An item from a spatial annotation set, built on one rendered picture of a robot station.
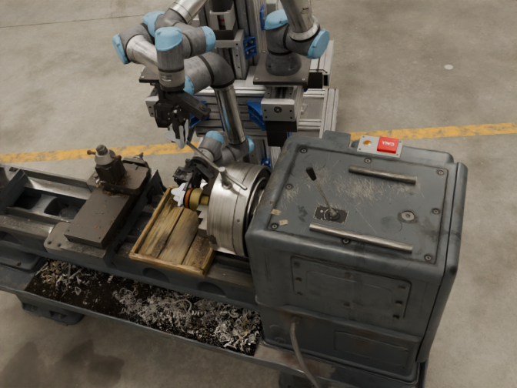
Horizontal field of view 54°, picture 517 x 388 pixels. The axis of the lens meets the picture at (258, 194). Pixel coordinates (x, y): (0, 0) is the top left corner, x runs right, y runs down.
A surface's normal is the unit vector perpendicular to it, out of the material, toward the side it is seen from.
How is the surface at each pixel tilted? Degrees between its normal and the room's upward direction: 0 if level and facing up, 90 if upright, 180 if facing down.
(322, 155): 0
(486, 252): 0
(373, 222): 0
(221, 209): 41
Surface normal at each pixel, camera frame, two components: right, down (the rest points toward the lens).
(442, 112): -0.11, -0.65
